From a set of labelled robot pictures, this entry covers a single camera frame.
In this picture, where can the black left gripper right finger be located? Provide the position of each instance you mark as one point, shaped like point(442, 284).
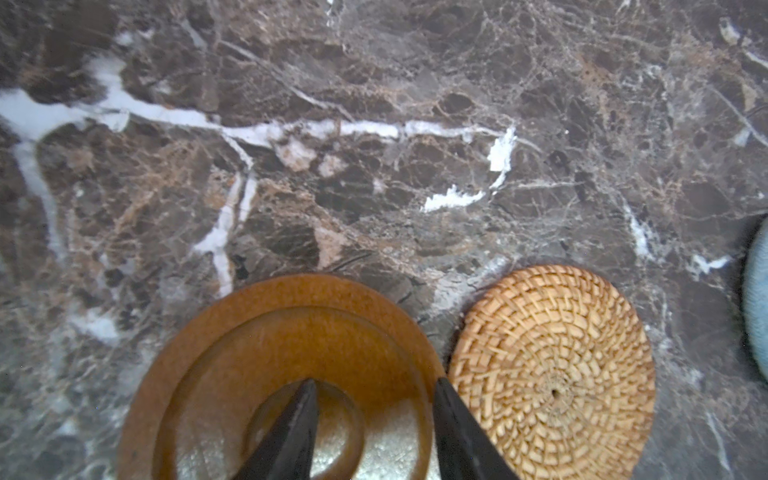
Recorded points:
point(464, 451)

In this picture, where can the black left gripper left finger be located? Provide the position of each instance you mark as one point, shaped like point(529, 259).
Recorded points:
point(286, 451)

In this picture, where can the brown wooden round coaster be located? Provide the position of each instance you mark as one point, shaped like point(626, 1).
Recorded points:
point(211, 396)

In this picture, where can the woven rattan round coaster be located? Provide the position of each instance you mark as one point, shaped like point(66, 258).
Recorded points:
point(555, 365)

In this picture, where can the blue-grey woven round coaster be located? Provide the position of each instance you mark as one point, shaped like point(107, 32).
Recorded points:
point(754, 297)

